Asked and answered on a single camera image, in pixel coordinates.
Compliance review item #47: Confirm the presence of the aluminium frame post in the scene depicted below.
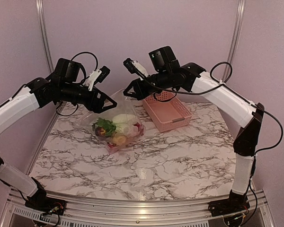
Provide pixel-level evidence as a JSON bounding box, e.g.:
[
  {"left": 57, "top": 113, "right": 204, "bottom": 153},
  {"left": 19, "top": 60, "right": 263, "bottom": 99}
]
[
  {"left": 227, "top": 0, "right": 246, "bottom": 62},
  {"left": 35, "top": 0, "right": 53, "bottom": 73}
]

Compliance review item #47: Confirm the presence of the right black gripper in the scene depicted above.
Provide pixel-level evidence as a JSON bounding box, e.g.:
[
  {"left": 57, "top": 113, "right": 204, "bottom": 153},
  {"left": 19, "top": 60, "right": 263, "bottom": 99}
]
[{"left": 123, "top": 69, "right": 172, "bottom": 100}]

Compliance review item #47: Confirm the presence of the white fake cabbage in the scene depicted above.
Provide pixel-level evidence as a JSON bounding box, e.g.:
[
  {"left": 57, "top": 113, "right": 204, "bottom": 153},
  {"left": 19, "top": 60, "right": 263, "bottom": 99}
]
[{"left": 112, "top": 113, "right": 138, "bottom": 134}]

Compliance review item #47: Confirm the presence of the yellow fake fruit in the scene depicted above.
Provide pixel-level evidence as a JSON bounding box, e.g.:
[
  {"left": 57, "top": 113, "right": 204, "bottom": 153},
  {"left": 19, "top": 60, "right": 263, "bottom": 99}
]
[{"left": 112, "top": 133, "right": 127, "bottom": 146}]

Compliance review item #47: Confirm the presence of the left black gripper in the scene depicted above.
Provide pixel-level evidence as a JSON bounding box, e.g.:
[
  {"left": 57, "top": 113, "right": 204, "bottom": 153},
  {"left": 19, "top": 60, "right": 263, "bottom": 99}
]
[{"left": 59, "top": 81, "right": 117, "bottom": 113}]

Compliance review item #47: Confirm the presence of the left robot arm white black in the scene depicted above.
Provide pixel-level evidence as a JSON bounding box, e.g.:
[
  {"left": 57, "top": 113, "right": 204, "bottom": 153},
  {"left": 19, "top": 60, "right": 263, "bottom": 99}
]
[{"left": 0, "top": 58, "right": 117, "bottom": 210}]

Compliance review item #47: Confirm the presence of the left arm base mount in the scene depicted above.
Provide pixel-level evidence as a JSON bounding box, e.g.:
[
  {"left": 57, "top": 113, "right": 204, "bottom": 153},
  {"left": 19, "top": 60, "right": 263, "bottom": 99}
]
[{"left": 25, "top": 197, "right": 66, "bottom": 216}]

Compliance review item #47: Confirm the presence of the front aluminium rail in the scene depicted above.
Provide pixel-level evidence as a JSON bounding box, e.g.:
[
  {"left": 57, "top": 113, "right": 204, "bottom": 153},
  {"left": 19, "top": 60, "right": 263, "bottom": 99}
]
[{"left": 0, "top": 188, "right": 275, "bottom": 227}]

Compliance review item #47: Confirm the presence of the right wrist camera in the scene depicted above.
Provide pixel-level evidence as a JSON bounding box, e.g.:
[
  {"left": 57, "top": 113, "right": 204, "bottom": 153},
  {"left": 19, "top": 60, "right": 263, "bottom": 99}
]
[{"left": 123, "top": 58, "right": 149, "bottom": 77}]

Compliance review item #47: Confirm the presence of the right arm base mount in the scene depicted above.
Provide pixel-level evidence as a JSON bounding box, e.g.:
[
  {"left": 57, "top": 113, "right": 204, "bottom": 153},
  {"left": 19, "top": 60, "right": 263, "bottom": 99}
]
[{"left": 208, "top": 198, "right": 250, "bottom": 217}]

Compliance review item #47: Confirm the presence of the clear zip top bag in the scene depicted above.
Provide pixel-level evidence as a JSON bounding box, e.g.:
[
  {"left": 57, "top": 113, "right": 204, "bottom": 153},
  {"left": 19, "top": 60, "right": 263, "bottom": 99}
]
[{"left": 76, "top": 89, "right": 145, "bottom": 154}]

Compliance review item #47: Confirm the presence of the left aluminium frame post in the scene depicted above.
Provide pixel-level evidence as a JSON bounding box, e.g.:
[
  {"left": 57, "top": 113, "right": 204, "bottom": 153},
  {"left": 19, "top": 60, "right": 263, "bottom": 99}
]
[{"left": 35, "top": 0, "right": 53, "bottom": 73}]

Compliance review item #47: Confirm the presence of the green fake leafy vegetable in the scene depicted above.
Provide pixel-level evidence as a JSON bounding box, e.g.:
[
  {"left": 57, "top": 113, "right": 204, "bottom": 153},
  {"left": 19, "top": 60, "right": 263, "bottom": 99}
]
[{"left": 92, "top": 118, "right": 116, "bottom": 138}]

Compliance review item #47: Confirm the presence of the dark red fake fruit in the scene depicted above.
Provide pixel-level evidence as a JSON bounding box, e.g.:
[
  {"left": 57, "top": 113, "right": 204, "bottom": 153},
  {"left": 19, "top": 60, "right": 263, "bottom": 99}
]
[{"left": 133, "top": 122, "right": 145, "bottom": 136}]

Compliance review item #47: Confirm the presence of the right aluminium frame post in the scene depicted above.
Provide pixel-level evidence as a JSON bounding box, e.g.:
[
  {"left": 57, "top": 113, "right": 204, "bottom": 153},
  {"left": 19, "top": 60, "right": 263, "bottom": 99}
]
[{"left": 227, "top": 0, "right": 246, "bottom": 62}]

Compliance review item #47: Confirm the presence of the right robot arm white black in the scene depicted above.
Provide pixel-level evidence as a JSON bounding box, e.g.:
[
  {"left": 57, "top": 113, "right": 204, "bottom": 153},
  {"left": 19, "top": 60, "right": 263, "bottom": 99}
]
[{"left": 123, "top": 46, "right": 267, "bottom": 216}]

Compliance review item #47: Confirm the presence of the dark purple fake vegetable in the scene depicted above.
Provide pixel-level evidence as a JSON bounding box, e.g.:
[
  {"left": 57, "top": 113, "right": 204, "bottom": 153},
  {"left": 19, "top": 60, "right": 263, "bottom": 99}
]
[{"left": 95, "top": 127, "right": 106, "bottom": 137}]

